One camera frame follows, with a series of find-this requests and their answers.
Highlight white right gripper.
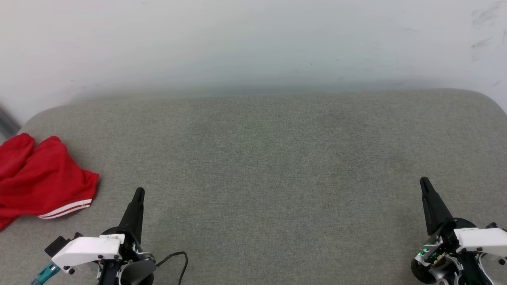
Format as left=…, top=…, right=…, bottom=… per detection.
left=419, top=177, right=507, bottom=255

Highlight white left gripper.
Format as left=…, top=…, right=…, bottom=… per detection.
left=51, top=188, right=146, bottom=274

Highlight red basketball jersey white sleeves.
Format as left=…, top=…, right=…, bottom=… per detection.
left=0, top=133, right=100, bottom=230

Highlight grey fabric sofa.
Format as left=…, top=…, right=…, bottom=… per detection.
left=0, top=89, right=507, bottom=285

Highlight thin black left gripper cable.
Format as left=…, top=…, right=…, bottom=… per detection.
left=156, top=251, right=189, bottom=285

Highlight left camera cable teal plug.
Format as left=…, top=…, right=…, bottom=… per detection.
left=31, top=262, right=61, bottom=285

